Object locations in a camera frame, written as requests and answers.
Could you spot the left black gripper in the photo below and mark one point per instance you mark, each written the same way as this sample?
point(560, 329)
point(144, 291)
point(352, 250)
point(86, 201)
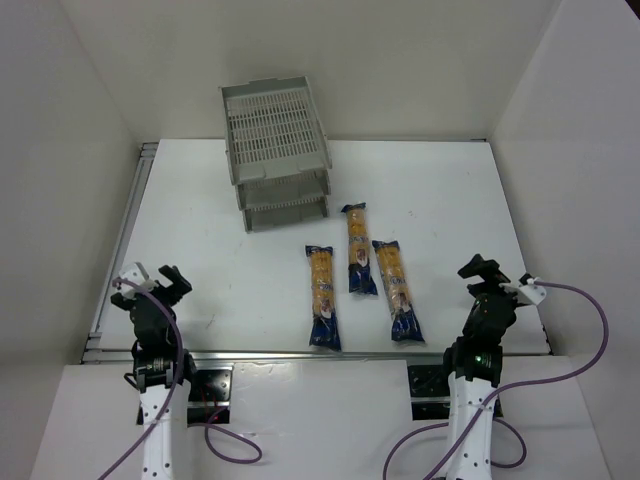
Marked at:
point(159, 292)

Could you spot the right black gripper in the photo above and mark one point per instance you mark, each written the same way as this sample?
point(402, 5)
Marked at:
point(486, 286)

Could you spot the spaghetti pasta bag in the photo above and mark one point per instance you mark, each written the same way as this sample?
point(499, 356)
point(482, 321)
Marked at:
point(324, 332)
point(360, 278)
point(405, 326)

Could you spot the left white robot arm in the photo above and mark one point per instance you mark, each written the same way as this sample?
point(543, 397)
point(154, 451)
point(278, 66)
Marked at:
point(163, 370)

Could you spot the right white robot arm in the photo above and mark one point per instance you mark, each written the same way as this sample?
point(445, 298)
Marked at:
point(472, 366)

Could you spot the grey three-tier tray shelf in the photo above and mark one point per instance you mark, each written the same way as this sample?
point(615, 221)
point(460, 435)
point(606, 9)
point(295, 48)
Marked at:
point(277, 152)

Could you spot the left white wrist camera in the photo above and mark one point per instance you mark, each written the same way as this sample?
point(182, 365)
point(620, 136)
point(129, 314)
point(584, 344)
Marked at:
point(131, 279)

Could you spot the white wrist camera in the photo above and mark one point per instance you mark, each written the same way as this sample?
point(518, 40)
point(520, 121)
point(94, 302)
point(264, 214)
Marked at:
point(131, 279)
point(525, 290)

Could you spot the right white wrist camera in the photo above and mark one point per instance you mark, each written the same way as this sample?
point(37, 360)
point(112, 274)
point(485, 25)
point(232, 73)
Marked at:
point(525, 290)

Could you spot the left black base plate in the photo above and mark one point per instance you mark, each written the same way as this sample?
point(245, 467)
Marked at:
point(209, 398)

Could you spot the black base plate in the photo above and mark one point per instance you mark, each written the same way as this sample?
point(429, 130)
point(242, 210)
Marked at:
point(209, 398)
point(429, 392)

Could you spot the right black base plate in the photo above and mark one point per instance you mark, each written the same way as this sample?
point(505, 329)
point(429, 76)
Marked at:
point(429, 392)

